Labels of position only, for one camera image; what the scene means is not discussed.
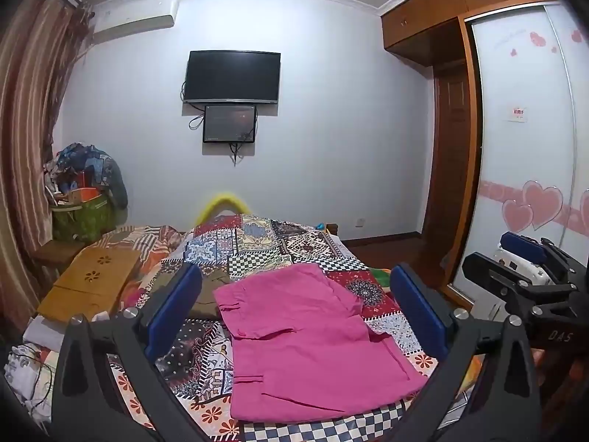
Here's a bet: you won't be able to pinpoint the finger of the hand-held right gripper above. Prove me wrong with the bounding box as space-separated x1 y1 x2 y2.
501 231 579 284
462 252 572 307

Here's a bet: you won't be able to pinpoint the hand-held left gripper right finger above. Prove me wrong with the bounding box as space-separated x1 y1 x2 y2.
389 262 542 442

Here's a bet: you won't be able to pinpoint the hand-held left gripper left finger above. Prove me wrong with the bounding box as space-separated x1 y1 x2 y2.
50 262 204 442

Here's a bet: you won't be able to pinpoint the pink pants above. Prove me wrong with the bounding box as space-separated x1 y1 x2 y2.
214 263 428 424

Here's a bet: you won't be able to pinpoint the white suitcase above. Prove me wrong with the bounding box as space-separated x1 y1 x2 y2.
492 238 555 287

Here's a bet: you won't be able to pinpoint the olive green cloth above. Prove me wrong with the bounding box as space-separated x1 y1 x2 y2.
151 268 232 319

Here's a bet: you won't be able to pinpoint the orange striped quilt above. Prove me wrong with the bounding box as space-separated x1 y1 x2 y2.
98 225 186 295

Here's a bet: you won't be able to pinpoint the wooden lap table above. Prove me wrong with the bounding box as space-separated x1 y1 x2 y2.
37 243 141 324

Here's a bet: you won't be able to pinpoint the yellow plush object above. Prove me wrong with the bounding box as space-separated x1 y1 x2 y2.
194 192 252 224

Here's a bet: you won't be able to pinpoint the patchwork printed blanket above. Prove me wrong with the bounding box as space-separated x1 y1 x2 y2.
103 214 479 442

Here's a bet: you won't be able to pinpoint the brown wooden door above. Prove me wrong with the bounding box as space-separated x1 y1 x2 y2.
421 61 471 241

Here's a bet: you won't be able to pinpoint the green bag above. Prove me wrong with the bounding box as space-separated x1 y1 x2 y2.
50 191 116 243

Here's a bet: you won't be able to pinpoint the wooden stool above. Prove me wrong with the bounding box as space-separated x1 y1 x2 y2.
31 238 86 279

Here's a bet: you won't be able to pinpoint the pile of clothes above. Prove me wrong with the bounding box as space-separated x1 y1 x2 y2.
45 143 130 210

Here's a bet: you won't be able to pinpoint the white crumpled cloth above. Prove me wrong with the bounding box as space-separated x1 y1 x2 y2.
4 315 63 424

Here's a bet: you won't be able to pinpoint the brown striped curtain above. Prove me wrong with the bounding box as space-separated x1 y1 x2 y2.
0 0 95 332

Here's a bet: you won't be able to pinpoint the white air conditioner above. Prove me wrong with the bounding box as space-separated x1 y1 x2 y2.
89 0 179 44

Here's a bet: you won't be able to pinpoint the small black wall monitor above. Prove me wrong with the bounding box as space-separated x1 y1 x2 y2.
202 104 258 144

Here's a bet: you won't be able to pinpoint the large black wall television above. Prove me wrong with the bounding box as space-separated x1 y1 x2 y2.
183 50 282 105

